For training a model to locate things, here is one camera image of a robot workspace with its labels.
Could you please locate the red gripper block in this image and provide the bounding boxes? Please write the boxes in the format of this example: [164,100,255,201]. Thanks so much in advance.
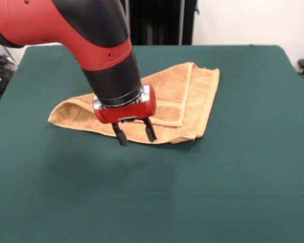
[92,84,158,148]

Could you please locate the tan terry towel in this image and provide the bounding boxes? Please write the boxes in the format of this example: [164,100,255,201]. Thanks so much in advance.
[47,62,220,145]

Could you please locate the dark green table cloth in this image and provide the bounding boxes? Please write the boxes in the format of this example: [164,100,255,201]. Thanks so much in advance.
[0,44,304,243]

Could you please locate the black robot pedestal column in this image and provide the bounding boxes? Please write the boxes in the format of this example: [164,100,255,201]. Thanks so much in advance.
[124,0,195,46]

